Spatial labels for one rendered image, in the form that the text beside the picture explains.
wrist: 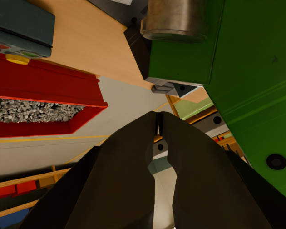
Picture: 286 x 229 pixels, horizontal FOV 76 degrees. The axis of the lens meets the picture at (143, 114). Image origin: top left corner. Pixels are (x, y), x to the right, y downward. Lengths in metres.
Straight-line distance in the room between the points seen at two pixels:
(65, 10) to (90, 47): 0.09
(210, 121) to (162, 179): 10.22
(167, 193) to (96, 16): 10.36
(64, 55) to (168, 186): 10.17
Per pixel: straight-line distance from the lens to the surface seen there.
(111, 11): 0.34
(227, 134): 8.53
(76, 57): 0.40
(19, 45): 0.28
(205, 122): 0.26
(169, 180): 10.29
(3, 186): 5.29
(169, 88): 0.63
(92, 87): 0.59
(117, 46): 0.40
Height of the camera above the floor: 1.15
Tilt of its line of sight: 17 degrees down
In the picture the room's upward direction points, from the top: 158 degrees clockwise
